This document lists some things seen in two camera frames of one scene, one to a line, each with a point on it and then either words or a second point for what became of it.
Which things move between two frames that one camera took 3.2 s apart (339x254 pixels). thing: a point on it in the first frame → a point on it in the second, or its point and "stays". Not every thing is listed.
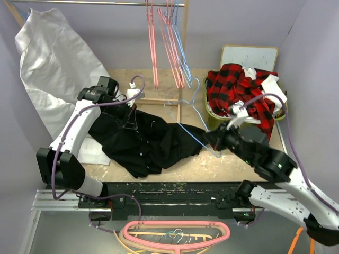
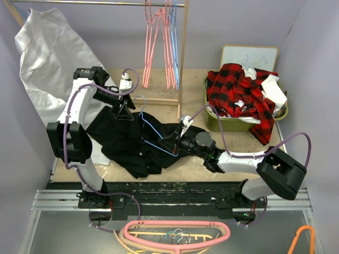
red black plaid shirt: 230,83 stays
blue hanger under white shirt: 25,15 stays
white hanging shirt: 58,70 stays
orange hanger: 312,243 stays
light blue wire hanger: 195,107 → 141,114
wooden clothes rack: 11,5 stays
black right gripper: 219,136 → 171,142
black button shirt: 142,143 stays
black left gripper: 131,121 → 126,102
